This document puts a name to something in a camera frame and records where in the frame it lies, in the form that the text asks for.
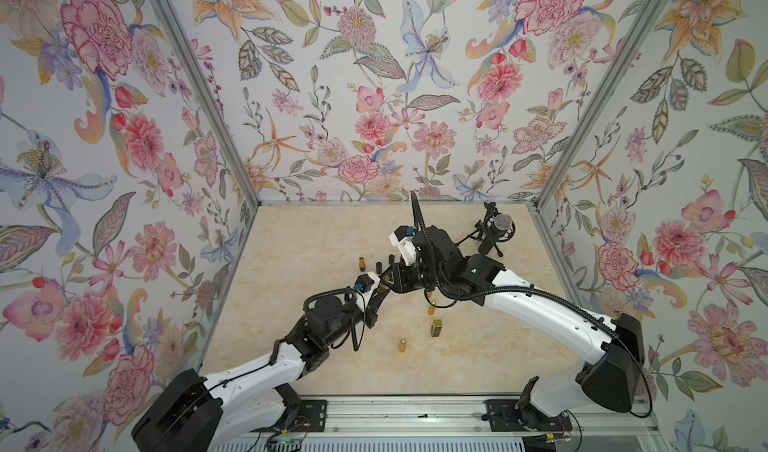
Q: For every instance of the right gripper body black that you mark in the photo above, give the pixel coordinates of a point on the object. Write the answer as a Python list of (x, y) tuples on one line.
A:
[(420, 278)]

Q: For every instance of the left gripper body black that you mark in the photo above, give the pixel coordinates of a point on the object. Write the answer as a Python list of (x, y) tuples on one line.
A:
[(348, 315)]

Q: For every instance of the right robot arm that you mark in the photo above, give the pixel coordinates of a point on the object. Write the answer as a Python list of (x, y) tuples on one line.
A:
[(610, 352)]

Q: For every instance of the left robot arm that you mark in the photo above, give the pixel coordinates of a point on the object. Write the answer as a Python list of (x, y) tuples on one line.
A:
[(201, 412)]

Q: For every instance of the square gold black lipstick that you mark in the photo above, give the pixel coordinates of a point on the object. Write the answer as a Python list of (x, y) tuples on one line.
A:
[(436, 328)]

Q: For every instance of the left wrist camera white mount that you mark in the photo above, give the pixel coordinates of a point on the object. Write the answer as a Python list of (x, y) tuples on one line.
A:
[(366, 284)]

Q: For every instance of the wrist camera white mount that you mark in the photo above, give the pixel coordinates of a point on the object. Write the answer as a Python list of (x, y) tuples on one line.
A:
[(366, 284), (402, 239)]

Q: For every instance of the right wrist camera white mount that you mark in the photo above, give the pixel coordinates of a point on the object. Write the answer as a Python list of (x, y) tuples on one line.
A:
[(402, 239)]

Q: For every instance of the aluminium front rail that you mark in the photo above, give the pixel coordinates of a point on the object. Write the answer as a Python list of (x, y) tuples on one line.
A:
[(436, 415)]

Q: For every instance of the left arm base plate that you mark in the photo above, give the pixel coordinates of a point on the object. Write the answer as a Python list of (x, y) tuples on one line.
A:
[(306, 416)]

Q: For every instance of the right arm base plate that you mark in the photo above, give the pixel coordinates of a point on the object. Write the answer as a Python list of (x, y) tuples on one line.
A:
[(504, 415)]

